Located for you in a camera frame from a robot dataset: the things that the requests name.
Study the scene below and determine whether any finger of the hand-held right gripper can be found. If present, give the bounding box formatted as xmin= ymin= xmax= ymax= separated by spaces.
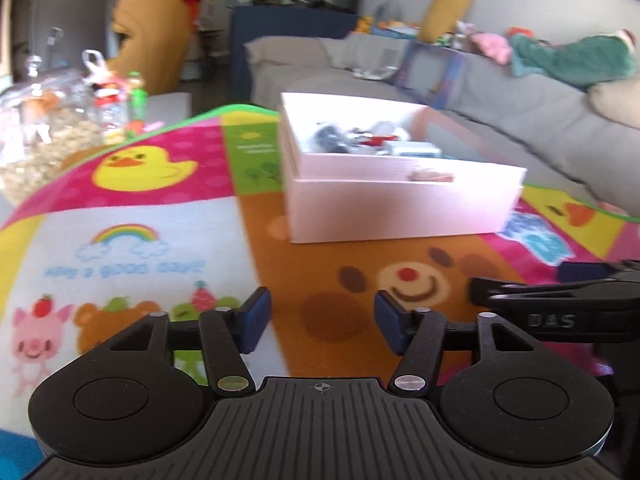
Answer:
xmin=557 ymin=259 xmax=640 ymax=285
xmin=470 ymin=275 xmax=640 ymax=347

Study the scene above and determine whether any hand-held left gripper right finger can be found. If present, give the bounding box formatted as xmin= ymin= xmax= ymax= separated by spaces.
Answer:
xmin=375 ymin=290 xmax=543 ymax=396

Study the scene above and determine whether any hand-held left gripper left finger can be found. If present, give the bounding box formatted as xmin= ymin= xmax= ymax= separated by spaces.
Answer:
xmin=100 ymin=286 xmax=272 ymax=396

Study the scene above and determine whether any pink cardboard box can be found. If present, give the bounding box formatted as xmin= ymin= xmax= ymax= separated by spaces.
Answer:
xmin=277 ymin=91 xmax=528 ymax=245

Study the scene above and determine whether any pale teal plastic case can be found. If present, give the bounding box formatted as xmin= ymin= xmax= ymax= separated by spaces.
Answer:
xmin=384 ymin=141 xmax=444 ymax=159

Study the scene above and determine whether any red plastic toy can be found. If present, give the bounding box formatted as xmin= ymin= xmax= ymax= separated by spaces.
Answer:
xmin=352 ymin=127 xmax=401 ymax=147

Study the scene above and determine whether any clear bag of dark parts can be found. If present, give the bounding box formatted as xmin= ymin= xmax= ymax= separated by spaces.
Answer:
xmin=311 ymin=122 xmax=353 ymax=155

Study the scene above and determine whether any colourful printed blanket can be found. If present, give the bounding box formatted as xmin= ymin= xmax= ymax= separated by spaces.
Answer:
xmin=0 ymin=102 xmax=640 ymax=480

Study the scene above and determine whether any beige cushion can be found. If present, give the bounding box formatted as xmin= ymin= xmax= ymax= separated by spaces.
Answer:
xmin=587 ymin=74 xmax=640 ymax=132

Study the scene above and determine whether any grey sofa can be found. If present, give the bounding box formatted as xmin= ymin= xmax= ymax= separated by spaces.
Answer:
xmin=244 ymin=34 xmax=640 ymax=216

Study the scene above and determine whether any teal plush blanket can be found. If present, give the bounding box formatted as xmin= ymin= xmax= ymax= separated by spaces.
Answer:
xmin=509 ymin=30 xmax=638 ymax=89

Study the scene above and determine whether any white side table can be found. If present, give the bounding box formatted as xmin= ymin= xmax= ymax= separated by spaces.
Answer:
xmin=144 ymin=91 xmax=193 ymax=127

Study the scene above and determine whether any pink plush toy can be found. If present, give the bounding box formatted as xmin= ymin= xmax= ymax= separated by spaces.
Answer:
xmin=470 ymin=31 xmax=513 ymax=65

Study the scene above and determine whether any green capped toy bottle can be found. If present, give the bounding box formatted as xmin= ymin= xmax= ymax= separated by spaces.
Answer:
xmin=127 ymin=71 xmax=149 ymax=133

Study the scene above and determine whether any purple framed board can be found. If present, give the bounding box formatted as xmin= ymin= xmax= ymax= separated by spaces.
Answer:
xmin=395 ymin=40 xmax=468 ymax=109

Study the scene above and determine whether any clear candy bottle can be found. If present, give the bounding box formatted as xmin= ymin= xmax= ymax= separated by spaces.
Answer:
xmin=82 ymin=50 xmax=128 ymax=143

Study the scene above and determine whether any glass jar of nuts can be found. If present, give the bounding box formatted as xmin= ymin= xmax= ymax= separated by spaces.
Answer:
xmin=0 ymin=55 xmax=107 ymax=206

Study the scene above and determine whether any yellow armchair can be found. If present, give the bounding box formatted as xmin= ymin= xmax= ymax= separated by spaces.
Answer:
xmin=107 ymin=0 xmax=193 ymax=96

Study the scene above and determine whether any yellow pillow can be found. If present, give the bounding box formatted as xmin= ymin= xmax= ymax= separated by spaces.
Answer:
xmin=417 ymin=0 xmax=476 ymax=43

